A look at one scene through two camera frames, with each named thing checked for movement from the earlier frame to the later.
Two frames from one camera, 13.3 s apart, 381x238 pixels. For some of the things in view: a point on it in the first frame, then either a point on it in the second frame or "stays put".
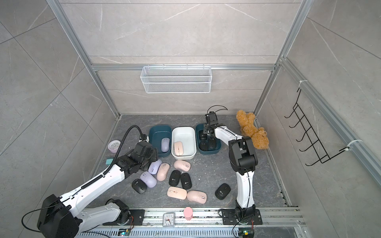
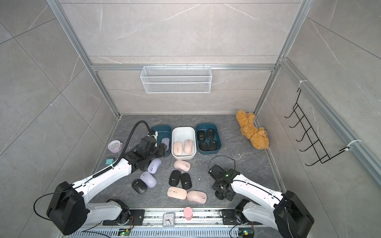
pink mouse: (178, 148) stays put
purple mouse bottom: (165, 144) stays put
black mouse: (202, 136) stays put
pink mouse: (162, 171) to (188, 146)
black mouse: (203, 146) stays put
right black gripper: (206, 131) to (228, 195)
